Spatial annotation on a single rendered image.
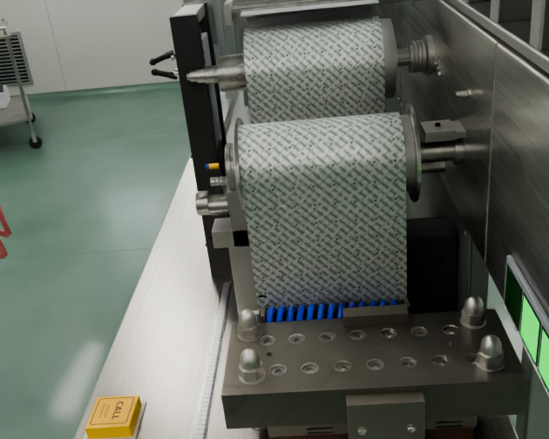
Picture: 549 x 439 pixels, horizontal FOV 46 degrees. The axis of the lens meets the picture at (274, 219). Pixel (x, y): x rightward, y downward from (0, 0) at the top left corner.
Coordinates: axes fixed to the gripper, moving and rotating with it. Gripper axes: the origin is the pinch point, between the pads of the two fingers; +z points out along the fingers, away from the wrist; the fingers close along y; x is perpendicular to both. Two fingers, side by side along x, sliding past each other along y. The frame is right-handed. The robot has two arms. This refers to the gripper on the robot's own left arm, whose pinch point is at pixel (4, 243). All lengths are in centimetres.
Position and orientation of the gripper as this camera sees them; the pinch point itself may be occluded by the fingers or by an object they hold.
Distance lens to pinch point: 141.5
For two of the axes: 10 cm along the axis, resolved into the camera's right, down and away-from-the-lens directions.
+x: -7.8, 6.2, 0.4
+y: -2.8, -4.0, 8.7
